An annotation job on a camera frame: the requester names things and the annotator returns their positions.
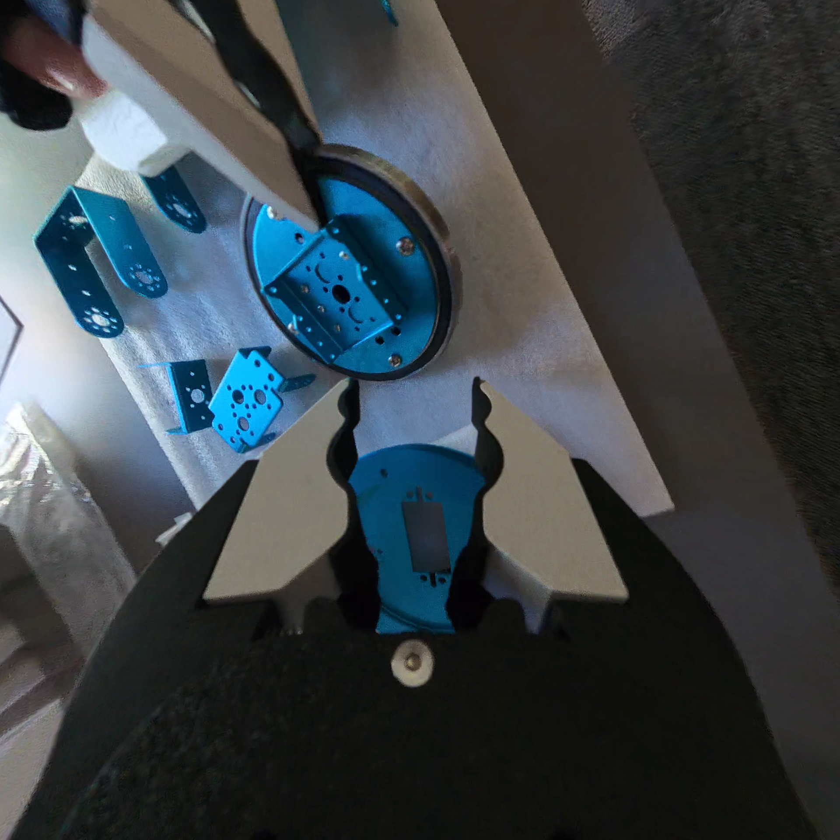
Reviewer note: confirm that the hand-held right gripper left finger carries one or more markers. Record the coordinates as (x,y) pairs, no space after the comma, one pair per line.
(275,525)

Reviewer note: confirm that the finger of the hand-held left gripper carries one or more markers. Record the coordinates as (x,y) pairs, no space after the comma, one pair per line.
(197,98)
(295,65)

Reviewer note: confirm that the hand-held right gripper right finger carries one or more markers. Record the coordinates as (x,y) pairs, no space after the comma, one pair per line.
(558,525)

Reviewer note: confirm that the grey desk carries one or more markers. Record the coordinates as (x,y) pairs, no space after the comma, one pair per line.
(590,197)

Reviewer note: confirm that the person's left hand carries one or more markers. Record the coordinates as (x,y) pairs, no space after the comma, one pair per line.
(46,59)

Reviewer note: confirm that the row of long blue brackets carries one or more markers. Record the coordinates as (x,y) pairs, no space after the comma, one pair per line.
(65,249)

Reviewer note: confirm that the blue disc with rectangular slot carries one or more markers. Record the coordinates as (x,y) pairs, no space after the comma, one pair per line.
(407,479)

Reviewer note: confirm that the white foam sheet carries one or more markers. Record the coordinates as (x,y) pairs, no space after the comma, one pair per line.
(525,328)

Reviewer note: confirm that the clear plastic bag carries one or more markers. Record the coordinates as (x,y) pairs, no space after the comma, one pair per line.
(52,512)

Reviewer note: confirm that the blue metal bracket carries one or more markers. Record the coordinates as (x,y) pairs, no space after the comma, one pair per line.
(193,394)
(246,400)

